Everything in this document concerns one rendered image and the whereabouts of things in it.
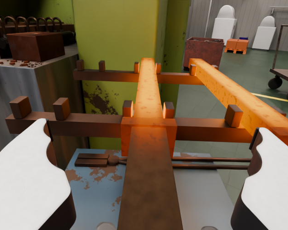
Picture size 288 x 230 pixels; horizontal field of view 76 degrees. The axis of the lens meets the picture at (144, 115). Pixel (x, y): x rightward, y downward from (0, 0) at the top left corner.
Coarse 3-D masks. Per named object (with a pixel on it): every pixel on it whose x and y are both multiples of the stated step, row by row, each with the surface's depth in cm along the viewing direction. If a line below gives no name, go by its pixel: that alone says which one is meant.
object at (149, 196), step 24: (144, 72) 32; (144, 96) 22; (144, 120) 16; (168, 120) 16; (144, 144) 13; (168, 144) 13; (144, 168) 11; (168, 168) 11; (144, 192) 9; (168, 192) 9; (120, 216) 8; (144, 216) 8; (168, 216) 8
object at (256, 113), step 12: (192, 60) 42; (204, 72) 34; (216, 72) 34; (204, 84) 34; (216, 84) 29; (228, 84) 27; (216, 96) 28; (228, 96) 25; (240, 96) 23; (252, 96) 23; (240, 108) 22; (252, 108) 20; (264, 108) 20; (252, 120) 19; (264, 120) 18; (276, 120) 18; (252, 132) 19; (276, 132) 15
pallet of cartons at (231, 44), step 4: (228, 40) 692; (232, 40) 699; (236, 40) 706; (240, 40) 713; (244, 40) 719; (228, 44) 688; (232, 44) 682; (236, 44) 676; (240, 44) 670; (244, 44) 665; (228, 48) 694; (232, 48) 688; (236, 48) 681; (240, 48) 675; (244, 48) 669; (244, 52) 673
